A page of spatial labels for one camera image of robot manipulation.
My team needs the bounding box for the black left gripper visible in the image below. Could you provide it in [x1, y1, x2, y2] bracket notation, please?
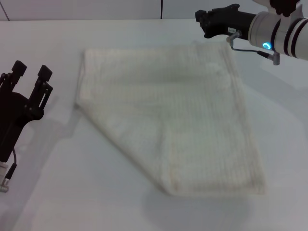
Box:
[0, 60, 53, 162]

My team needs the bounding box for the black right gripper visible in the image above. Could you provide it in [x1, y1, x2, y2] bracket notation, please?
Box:
[194, 3, 257, 41]

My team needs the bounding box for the cream white towel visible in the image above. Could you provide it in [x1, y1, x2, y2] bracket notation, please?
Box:
[74, 40, 268, 197]

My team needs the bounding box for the grey right gripper cable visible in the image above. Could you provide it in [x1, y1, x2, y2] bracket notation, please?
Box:
[226, 30, 282, 66]

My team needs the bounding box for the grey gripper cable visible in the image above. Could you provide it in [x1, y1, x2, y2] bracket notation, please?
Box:
[0, 146, 18, 193]
[226, 30, 282, 66]

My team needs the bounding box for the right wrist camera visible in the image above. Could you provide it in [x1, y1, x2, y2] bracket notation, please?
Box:
[252, 0, 301, 17]

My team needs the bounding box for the grey left gripper cable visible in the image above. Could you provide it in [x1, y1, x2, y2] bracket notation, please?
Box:
[0, 146, 18, 193]

